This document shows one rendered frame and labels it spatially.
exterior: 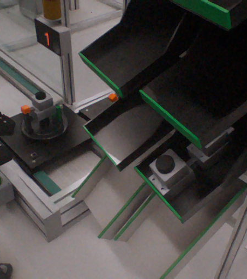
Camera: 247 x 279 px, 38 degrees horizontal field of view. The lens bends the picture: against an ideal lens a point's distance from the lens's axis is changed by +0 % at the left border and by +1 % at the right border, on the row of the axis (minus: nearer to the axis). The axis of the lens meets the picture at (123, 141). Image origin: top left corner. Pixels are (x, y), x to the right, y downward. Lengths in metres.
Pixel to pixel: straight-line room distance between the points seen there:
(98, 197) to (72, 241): 0.17
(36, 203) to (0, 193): 0.11
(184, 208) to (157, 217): 0.17
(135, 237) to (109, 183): 0.14
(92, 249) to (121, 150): 0.35
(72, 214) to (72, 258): 0.11
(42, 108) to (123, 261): 0.47
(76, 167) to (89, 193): 0.21
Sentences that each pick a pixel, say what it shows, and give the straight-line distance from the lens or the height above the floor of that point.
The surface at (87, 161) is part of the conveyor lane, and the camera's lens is 1.06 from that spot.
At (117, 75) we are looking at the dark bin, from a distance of 0.58.
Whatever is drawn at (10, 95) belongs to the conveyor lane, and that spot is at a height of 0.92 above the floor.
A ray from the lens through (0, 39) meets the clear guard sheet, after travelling 1.55.
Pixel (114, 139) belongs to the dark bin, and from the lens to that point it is 0.69.
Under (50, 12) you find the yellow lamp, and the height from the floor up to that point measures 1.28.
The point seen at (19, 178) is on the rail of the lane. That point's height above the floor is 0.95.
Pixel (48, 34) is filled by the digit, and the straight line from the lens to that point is 1.06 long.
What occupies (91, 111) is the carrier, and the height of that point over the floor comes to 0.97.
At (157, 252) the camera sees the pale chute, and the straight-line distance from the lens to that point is 0.75.
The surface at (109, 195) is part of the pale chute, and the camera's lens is 0.81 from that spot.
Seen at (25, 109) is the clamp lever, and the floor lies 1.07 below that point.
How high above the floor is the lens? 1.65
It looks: 41 degrees down
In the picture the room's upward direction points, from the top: 3 degrees clockwise
